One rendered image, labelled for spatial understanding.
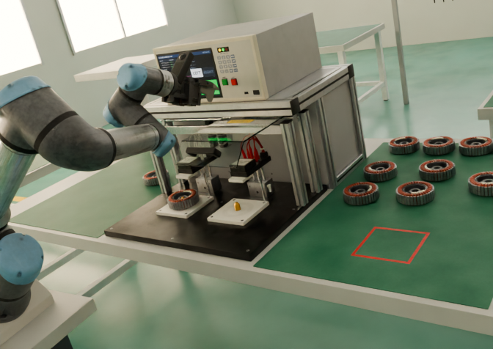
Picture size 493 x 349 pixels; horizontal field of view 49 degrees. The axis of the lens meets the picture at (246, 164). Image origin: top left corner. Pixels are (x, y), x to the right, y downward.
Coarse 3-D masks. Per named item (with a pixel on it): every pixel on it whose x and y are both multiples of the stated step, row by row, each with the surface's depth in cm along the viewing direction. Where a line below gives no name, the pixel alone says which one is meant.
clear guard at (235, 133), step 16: (208, 128) 173; (224, 128) 169; (240, 128) 165; (256, 128) 162; (192, 144) 164; (208, 144) 160; (224, 144) 156; (240, 144) 153; (176, 160) 165; (192, 160) 161; (208, 160) 157; (224, 160) 154
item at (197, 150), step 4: (188, 148) 159; (192, 148) 158; (196, 148) 157; (200, 148) 156; (204, 148) 155; (208, 148) 154; (212, 148) 153; (188, 152) 159; (192, 152) 157; (196, 152) 157; (200, 152) 156; (204, 152) 155; (208, 152) 154; (212, 152) 153; (216, 152) 154; (220, 152) 155; (192, 156) 161; (216, 156) 155
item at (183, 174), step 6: (180, 168) 195; (186, 168) 193; (192, 168) 192; (198, 168) 194; (204, 168) 202; (210, 168) 201; (180, 174) 194; (186, 174) 193; (192, 174) 193; (210, 174) 201
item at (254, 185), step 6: (252, 180) 189; (258, 180) 188; (264, 180) 187; (270, 180) 188; (252, 186) 188; (258, 186) 187; (264, 186) 185; (252, 192) 190; (258, 192) 188; (264, 192) 186
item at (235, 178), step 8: (240, 160) 183; (248, 160) 181; (264, 160) 185; (232, 168) 180; (240, 168) 178; (248, 168) 178; (256, 168) 181; (232, 176) 181; (240, 176) 179; (248, 176) 178; (264, 176) 187
